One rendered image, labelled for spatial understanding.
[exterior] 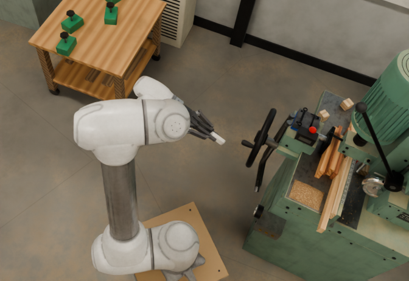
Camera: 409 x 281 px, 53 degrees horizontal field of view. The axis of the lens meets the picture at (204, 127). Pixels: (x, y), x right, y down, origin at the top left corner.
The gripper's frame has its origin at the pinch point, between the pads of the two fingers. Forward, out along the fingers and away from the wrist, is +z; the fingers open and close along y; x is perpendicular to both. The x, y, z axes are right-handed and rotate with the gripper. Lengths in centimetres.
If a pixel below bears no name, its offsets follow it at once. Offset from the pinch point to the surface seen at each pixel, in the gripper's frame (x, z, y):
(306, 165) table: -19.1, 33.8, 2.7
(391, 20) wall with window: -1, 66, 150
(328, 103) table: -19, 34, 38
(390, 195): -46, 54, -6
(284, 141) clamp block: -16.4, 22.0, 7.9
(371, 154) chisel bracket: -41, 45, 8
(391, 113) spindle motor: -67, 28, 3
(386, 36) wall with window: 9, 73, 150
